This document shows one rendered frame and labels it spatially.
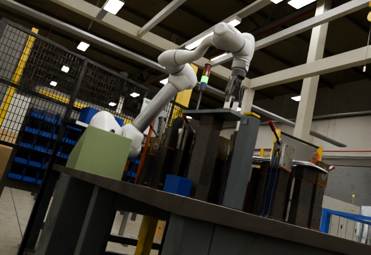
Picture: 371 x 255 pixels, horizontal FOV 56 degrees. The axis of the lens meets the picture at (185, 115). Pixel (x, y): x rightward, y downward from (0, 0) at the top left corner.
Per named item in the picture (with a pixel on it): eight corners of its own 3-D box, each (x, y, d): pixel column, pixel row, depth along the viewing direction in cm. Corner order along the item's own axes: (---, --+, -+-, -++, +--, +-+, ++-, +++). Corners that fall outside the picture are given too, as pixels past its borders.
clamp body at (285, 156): (282, 223, 160) (296, 148, 168) (268, 219, 153) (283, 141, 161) (269, 220, 166) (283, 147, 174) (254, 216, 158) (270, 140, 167)
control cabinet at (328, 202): (307, 251, 1155) (318, 179, 1210) (295, 248, 1202) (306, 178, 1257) (353, 262, 1255) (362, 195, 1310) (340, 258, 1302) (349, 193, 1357)
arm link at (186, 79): (100, 141, 227) (122, 157, 241) (109, 152, 214) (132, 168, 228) (176, 54, 235) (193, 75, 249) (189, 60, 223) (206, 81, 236)
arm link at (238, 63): (252, 64, 186) (250, 75, 184) (237, 65, 191) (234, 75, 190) (245, 57, 179) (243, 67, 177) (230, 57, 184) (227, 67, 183)
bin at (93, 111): (120, 136, 268) (125, 120, 271) (84, 123, 250) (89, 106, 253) (110, 135, 281) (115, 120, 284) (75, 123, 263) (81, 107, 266)
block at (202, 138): (205, 202, 176) (224, 118, 186) (194, 200, 171) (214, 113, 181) (191, 199, 183) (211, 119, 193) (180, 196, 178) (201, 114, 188)
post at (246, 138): (243, 212, 157) (261, 120, 167) (232, 210, 152) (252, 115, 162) (230, 209, 162) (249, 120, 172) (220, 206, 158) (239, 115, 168)
